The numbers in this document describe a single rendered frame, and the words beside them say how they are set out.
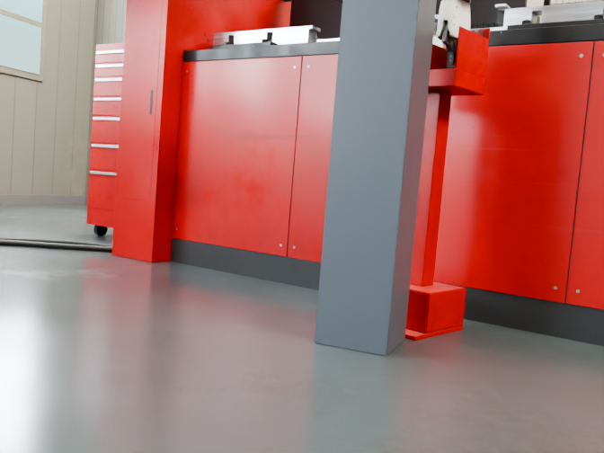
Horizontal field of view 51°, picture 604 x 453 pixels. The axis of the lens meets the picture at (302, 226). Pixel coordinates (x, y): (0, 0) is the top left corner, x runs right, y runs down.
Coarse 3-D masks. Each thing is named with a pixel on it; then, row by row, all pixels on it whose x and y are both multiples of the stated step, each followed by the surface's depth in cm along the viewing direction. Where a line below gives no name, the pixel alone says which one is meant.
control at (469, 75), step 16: (464, 32) 163; (432, 48) 170; (464, 48) 164; (480, 48) 170; (432, 64) 171; (464, 64) 165; (480, 64) 171; (432, 80) 167; (448, 80) 164; (464, 80) 166; (480, 80) 172
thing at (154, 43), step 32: (128, 0) 264; (160, 0) 253; (192, 0) 262; (224, 0) 277; (256, 0) 295; (128, 32) 264; (160, 32) 253; (192, 32) 264; (128, 64) 264; (160, 64) 254; (128, 96) 265; (160, 96) 254; (128, 128) 265; (160, 128) 255; (128, 160) 266; (160, 160) 257; (128, 192) 266; (160, 192) 259; (128, 224) 266; (160, 224) 260; (128, 256) 267; (160, 256) 262
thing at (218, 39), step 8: (224, 32) 264; (232, 32) 261; (240, 32) 259; (248, 32) 256; (256, 32) 254; (264, 32) 252; (272, 32) 252; (280, 32) 247; (288, 32) 245; (296, 32) 243; (304, 32) 241; (312, 32) 242; (216, 40) 266; (224, 40) 264; (232, 40) 264; (240, 40) 259; (248, 40) 256; (256, 40) 254; (272, 40) 250; (280, 40) 247; (288, 40) 245; (296, 40) 243; (304, 40) 241; (312, 40) 243
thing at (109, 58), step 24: (96, 48) 330; (120, 48) 320; (96, 72) 330; (120, 72) 320; (96, 96) 331; (120, 96) 320; (96, 120) 331; (96, 144) 331; (96, 168) 332; (96, 192) 332; (96, 216) 333
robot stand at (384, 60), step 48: (384, 0) 143; (432, 0) 152; (384, 48) 143; (336, 96) 148; (384, 96) 143; (336, 144) 148; (384, 144) 144; (336, 192) 149; (384, 192) 144; (336, 240) 149; (384, 240) 145; (336, 288) 150; (384, 288) 145; (336, 336) 150; (384, 336) 146
